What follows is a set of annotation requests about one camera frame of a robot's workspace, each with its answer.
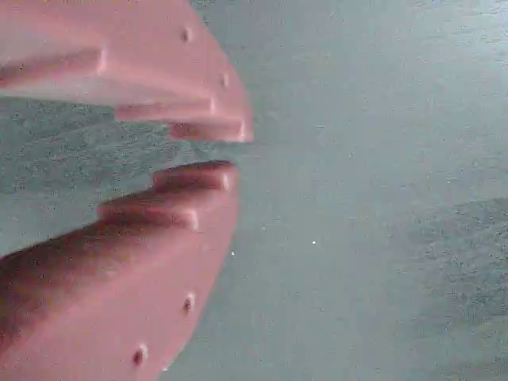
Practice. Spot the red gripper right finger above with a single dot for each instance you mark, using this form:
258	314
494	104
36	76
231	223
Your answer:
151	59

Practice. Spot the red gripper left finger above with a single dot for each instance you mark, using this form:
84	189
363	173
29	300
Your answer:
131	285

